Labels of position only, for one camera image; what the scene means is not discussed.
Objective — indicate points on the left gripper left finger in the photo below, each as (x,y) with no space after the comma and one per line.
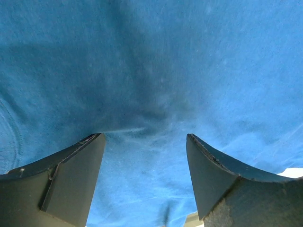
(55,191)

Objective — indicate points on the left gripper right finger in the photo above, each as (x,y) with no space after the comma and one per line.
(230,193)

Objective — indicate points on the blue printed t-shirt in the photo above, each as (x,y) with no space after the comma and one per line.
(146,73)

